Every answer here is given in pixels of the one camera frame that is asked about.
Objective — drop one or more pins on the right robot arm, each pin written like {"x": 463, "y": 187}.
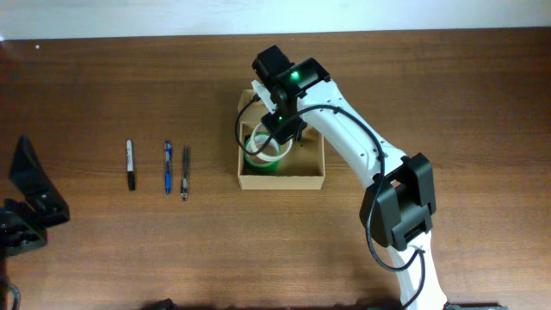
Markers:
{"x": 399, "y": 200}

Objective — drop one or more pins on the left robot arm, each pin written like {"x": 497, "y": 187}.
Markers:
{"x": 24, "y": 223}

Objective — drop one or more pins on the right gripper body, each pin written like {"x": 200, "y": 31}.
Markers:
{"x": 290, "y": 129}

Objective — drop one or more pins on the white masking tape roll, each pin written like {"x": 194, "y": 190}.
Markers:
{"x": 271, "y": 156}

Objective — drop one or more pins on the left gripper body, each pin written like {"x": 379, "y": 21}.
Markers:
{"x": 33, "y": 208}

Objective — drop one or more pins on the open cardboard box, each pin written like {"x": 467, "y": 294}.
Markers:
{"x": 302, "y": 168}

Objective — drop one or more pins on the black and white marker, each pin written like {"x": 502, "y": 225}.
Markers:
{"x": 130, "y": 166}

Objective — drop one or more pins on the green tape roll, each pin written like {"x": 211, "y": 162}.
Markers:
{"x": 261, "y": 166}

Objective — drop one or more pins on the blue pen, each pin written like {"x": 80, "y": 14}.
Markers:
{"x": 167, "y": 166}

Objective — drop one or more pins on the black pen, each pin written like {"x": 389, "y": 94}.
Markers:
{"x": 184, "y": 184}

